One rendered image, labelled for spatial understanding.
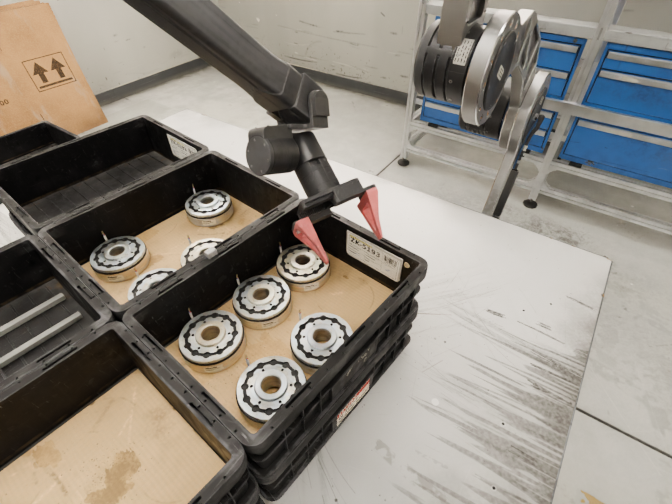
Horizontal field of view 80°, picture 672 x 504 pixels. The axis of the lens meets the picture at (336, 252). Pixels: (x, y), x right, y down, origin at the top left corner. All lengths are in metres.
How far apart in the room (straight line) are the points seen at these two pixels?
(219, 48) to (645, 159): 2.14
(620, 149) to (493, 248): 1.40
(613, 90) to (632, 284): 0.90
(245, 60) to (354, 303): 0.43
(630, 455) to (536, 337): 0.90
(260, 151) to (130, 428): 0.44
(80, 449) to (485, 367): 0.69
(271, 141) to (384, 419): 0.51
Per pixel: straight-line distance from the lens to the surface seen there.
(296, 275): 0.75
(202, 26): 0.57
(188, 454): 0.64
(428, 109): 2.57
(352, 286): 0.77
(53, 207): 1.17
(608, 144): 2.40
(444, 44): 0.85
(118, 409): 0.71
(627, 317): 2.18
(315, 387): 0.54
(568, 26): 2.25
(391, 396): 0.79
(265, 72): 0.61
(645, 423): 1.88
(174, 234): 0.95
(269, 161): 0.59
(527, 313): 0.99
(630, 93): 2.32
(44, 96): 3.61
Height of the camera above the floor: 1.40
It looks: 43 degrees down
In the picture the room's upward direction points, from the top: straight up
